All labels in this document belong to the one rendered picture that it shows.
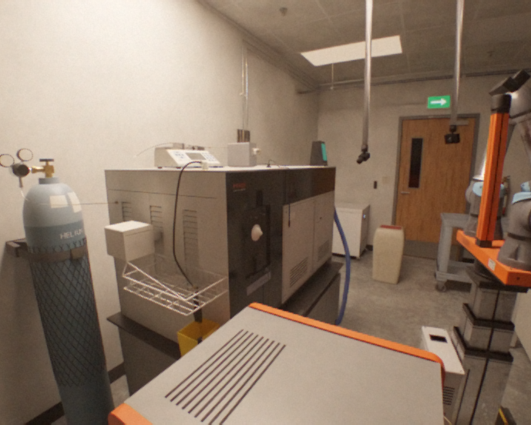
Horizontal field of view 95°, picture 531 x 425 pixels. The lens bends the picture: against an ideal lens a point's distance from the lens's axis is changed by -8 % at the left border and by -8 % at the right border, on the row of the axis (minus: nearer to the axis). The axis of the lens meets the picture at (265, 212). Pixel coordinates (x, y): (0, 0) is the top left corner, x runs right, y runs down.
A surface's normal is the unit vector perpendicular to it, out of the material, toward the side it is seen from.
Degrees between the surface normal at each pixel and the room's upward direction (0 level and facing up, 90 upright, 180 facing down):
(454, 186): 90
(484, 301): 90
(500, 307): 90
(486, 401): 90
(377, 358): 0
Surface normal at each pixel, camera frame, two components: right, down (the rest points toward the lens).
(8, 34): 0.86, 0.09
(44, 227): 0.39, 0.17
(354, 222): -0.50, 0.16
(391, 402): 0.00, -0.98
